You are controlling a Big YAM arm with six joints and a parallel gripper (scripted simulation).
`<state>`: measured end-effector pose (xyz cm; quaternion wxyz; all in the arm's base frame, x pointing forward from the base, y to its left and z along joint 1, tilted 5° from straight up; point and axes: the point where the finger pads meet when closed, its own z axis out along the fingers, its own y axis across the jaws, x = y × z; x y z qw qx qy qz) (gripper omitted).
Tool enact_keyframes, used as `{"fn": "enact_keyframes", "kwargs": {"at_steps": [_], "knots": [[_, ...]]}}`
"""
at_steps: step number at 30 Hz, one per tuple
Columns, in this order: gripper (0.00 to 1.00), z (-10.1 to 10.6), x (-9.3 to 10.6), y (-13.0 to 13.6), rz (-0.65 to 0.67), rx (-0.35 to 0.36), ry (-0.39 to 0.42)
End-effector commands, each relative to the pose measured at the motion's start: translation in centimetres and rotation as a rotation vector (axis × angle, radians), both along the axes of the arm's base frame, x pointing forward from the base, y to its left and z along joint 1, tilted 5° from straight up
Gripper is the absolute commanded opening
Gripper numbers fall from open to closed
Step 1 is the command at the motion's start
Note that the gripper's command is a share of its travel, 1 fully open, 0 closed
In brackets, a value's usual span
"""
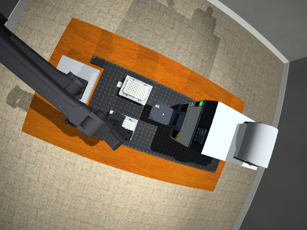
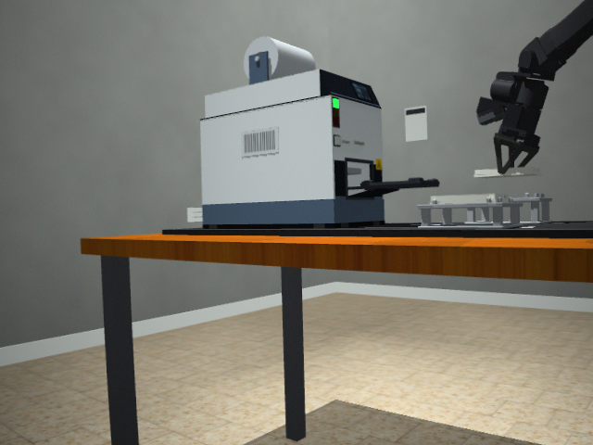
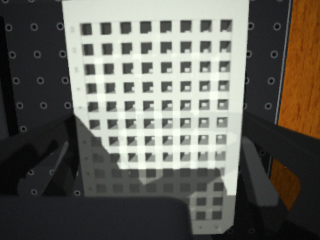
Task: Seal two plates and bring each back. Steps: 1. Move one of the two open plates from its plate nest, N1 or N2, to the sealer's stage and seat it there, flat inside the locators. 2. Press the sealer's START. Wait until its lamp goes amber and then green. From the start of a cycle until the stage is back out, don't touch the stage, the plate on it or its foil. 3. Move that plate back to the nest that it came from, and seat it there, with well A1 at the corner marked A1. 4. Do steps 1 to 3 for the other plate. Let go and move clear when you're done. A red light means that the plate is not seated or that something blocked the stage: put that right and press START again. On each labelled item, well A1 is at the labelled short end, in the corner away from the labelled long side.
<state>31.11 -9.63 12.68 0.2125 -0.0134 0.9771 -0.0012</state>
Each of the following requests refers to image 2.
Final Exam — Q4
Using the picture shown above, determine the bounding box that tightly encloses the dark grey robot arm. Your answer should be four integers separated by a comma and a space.
476, 0, 593, 129

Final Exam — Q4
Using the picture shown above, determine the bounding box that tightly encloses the white cylinder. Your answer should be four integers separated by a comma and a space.
244, 36, 316, 80

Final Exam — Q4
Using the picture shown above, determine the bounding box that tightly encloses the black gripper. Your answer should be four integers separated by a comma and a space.
493, 105, 542, 174

